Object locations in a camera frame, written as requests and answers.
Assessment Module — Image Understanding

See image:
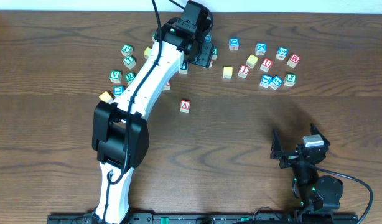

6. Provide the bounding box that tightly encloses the red A letter block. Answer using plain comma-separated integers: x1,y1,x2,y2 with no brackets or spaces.
180,100,190,113

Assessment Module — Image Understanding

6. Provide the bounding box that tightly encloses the blue D block right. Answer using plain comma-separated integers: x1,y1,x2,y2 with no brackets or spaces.
229,38,240,51

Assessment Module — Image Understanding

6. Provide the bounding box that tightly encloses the yellow S block centre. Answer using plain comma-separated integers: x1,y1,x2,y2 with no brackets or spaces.
223,66,233,79

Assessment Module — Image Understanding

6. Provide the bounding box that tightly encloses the yellow O letter block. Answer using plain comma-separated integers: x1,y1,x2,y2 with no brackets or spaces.
246,54,259,68

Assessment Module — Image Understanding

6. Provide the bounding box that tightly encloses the blue D block upper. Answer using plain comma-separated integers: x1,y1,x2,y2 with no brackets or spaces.
205,35,212,42

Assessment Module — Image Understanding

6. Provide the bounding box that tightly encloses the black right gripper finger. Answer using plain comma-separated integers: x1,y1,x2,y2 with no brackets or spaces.
310,123,325,139
270,129,283,159

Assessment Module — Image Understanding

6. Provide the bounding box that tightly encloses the red I letter block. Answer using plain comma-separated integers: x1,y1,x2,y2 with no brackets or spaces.
238,65,250,78

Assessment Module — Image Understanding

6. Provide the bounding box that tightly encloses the blue G letter block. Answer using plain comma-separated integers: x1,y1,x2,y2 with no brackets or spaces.
269,76,283,90

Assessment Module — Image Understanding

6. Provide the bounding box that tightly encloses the yellow block far left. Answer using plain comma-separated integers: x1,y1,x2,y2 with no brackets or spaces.
99,91,114,103

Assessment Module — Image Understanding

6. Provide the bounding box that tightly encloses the blue X letter block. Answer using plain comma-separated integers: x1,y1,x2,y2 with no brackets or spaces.
255,42,267,55

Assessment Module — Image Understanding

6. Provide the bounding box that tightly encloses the blue P letter block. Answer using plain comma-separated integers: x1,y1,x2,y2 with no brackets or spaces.
179,62,188,75

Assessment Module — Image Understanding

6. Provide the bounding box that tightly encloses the red U block right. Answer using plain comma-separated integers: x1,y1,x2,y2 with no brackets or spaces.
260,58,273,72

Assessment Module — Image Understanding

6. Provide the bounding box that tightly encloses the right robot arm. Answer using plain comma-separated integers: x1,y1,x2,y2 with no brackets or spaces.
270,124,343,212

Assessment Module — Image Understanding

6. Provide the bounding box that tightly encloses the red M letter block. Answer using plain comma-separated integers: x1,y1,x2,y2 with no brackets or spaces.
287,54,300,68

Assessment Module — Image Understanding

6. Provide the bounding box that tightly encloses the green J block right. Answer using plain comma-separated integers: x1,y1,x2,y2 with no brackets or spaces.
284,73,297,87

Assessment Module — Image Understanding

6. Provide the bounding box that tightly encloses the green J block left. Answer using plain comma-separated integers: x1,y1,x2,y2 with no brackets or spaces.
121,44,134,57

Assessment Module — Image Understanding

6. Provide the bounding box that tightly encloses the green R letter block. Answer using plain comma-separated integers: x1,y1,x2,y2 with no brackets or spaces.
124,72,136,85

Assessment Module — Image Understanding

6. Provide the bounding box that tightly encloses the green B letter block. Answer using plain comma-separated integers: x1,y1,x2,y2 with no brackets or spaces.
212,47,218,60

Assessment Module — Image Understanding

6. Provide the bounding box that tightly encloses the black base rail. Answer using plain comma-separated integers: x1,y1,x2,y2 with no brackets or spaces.
47,212,359,224

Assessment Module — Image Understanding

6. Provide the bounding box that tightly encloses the green V letter block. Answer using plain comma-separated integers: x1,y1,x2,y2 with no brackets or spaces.
109,70,122,83

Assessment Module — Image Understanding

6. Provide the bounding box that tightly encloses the yellow block beside S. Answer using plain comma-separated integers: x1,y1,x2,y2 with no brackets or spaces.
143,47,152,60

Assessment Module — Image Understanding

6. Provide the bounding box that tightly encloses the blue d block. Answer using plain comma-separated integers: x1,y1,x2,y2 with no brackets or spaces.
205,35,212,42
229,38,240,51

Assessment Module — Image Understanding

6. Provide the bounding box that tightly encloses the blue L block left cluster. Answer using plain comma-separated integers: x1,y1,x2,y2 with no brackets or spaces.
113,86,125,97

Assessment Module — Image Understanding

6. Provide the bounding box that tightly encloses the green j block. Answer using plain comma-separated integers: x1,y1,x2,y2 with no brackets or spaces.
121,44,134,57
284,73,297,87

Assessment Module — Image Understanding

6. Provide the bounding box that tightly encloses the red E letter block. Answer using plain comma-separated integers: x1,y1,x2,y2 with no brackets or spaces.
163,81,171,91

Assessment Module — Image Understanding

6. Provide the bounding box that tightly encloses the blue I letter block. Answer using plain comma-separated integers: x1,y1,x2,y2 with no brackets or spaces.
259,74,273,88

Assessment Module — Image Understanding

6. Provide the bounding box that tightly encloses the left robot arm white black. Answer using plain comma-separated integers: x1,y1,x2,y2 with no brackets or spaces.
91,1,214,223

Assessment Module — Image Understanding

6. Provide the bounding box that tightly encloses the blue 2 number block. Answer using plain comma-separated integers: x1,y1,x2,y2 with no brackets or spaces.
275,47,288,60

